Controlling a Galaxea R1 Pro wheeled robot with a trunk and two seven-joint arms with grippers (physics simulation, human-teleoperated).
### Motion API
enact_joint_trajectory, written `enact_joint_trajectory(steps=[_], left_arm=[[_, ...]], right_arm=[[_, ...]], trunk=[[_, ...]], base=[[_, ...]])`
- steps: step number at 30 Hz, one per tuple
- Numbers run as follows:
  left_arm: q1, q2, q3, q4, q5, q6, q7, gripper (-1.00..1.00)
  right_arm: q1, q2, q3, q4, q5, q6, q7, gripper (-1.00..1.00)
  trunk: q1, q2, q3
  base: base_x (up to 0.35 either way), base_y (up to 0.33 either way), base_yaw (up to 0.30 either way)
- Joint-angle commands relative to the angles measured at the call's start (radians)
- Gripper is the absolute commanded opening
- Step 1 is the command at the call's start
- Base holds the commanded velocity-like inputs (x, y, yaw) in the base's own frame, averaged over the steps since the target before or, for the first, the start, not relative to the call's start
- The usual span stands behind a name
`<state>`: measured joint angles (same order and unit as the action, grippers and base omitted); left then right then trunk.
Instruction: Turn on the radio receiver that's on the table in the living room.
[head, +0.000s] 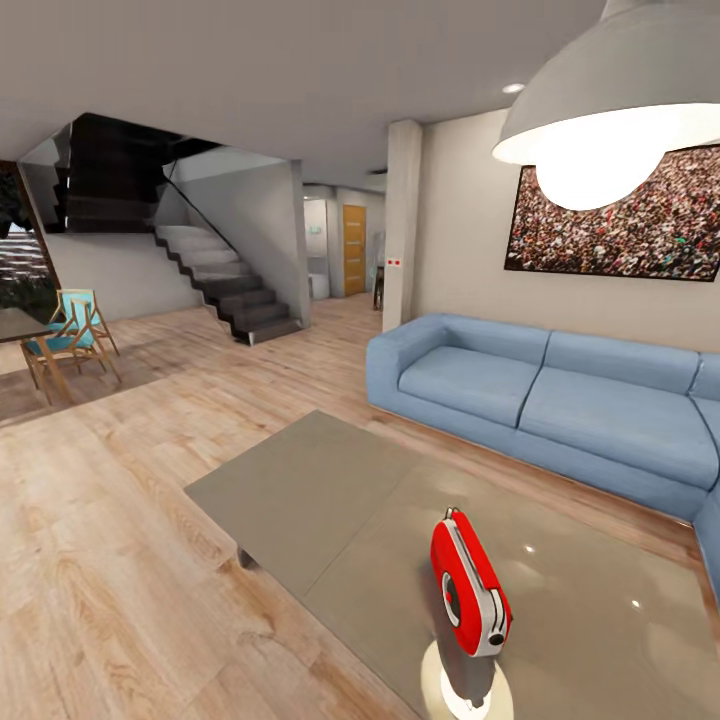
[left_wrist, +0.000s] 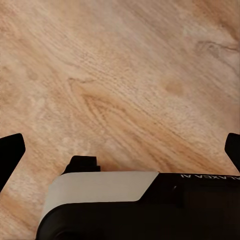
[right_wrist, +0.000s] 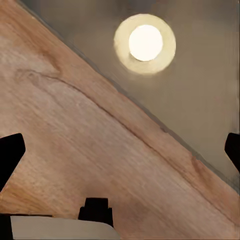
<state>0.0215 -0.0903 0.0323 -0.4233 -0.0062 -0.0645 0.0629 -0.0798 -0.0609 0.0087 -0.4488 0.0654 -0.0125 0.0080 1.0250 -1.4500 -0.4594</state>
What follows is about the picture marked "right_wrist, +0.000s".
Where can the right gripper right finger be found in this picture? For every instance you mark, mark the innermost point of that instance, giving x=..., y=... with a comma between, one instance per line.
x=232, y=148

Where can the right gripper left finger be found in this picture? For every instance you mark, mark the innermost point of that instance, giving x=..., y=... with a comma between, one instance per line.
x=12, y=149

